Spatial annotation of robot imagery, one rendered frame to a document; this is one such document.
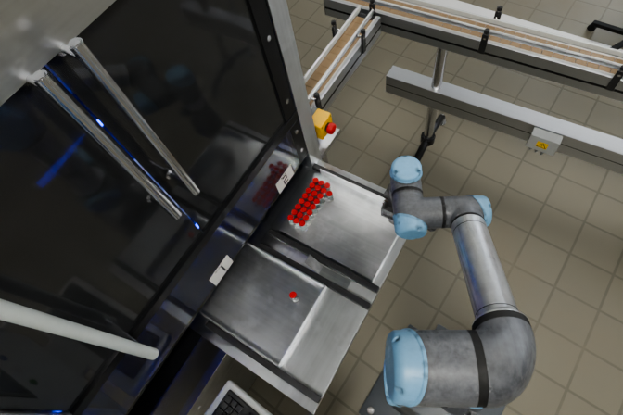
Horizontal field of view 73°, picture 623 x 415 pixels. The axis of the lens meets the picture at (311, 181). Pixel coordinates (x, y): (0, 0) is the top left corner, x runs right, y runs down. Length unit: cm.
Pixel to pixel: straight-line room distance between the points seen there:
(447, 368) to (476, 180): 188
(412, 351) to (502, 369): 13
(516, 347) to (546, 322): 156
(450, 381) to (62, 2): 76
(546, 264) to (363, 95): 144
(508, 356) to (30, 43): 80
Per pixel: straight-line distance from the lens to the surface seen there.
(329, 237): 138
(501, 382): 75
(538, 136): 208
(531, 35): 189
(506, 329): 79
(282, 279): 136
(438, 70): 206
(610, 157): 217
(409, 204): 101
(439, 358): 73
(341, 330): 130
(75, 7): 68
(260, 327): 134
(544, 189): 260
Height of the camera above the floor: 215
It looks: 59 degrees down
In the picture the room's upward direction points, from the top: 16 degrees counter-clockwise
